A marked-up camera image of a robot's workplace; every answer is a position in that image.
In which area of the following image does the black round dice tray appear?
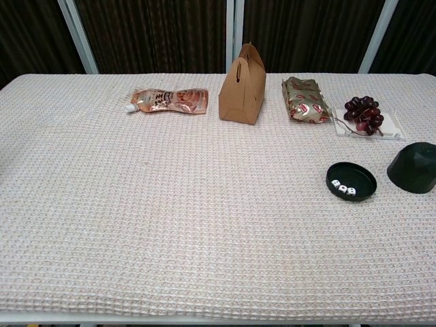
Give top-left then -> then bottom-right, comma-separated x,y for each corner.
326,161 -> 378,201

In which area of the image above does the black dice cup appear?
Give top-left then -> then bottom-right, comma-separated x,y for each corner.
386,142 -> 436,194

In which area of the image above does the beige waffle-weave tablecloth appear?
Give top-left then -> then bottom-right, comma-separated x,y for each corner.
0,72 -> 436,318

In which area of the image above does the brown kraft paper gable box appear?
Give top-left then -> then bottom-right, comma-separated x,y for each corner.
218,42 -> 267,127

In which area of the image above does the orange spouted drink pouch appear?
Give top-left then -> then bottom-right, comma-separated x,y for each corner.
124,87 -> 209,116

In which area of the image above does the gold foil snack packet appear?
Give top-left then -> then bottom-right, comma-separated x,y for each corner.
281,76 -> 332,124

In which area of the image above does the dark brown ribbed backdrop panel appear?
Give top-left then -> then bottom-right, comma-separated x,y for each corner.
369,0 -> 436,74
242,0 -> 388,74
74,0 -> 228,75
0,0 -> 86,90

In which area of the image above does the dark purple grape bunch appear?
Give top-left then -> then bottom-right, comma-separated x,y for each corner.
330,96 -> 385,137

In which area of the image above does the clear white acrylic tray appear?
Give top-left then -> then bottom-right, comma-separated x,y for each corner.
332,106 -> 408,142

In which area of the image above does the white metal frame post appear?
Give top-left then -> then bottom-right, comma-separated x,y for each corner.
358,0 -> 399,74
225,0 -> 245,74
57,0 -> 100,75

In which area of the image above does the white table frame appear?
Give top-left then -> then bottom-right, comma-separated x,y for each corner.
0,311 -> 436,327

